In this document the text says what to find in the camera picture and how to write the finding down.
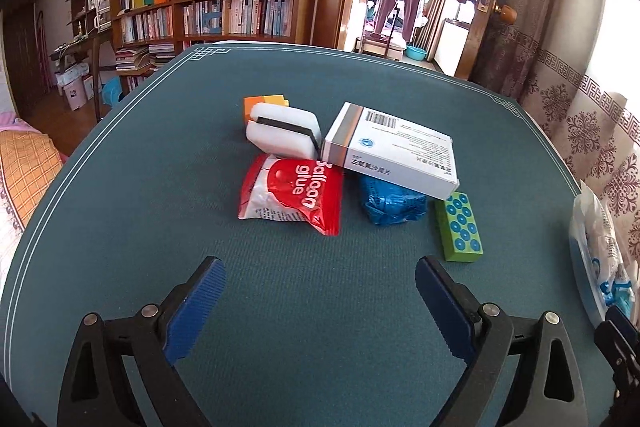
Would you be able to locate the green dotted block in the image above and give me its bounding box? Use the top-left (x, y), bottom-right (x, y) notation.
top-left (435, 192), bottom-right (484, 263)

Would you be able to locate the blue foil packet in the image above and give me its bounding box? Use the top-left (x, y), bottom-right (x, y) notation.
top-left (358, 176), bottom-right (428, 227)

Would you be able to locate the red balloon glue packet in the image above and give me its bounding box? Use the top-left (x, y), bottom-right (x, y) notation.
top-left (238, 154), bottom-right (344, 236)

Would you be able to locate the white medicine box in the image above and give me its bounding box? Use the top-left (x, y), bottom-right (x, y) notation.
top-left (320, 102), bottom-right (459, 200)

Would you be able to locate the white sponge black stripe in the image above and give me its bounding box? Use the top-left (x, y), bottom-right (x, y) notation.
top-left (245, 102), bottom-right (322, 159)

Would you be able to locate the white blue wipes packet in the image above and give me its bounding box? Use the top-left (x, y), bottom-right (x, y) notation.
top-left (568, 181), bottom-right (639, 327)

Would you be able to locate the orange plaid bedding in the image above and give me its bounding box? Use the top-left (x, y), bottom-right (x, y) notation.
top-left (1, 130), bottom-right (63, 231)

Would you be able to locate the white storage bin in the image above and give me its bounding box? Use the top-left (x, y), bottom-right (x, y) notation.
top-left (63, 77), bottom-right (88, 110)

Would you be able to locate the patterned curtain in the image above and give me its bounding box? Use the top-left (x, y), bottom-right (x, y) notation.
top-left (470, 0), bottom-right (639, 263)

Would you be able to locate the orange yellow block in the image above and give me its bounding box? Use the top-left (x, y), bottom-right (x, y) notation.
top-left (243, 94), bottom-right (288, 124)

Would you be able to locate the blue plastic basin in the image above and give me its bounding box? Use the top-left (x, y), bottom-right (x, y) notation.
top-left (405, 44), bottom-right (426, 62)

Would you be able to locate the dark wooden desk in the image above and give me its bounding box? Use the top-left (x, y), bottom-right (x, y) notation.
top-left (49, 27), bottom-right (113, 124)

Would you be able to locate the wooden bookshelf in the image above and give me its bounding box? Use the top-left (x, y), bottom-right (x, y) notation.
top-left (51, 0), bottom-right (317, 91)

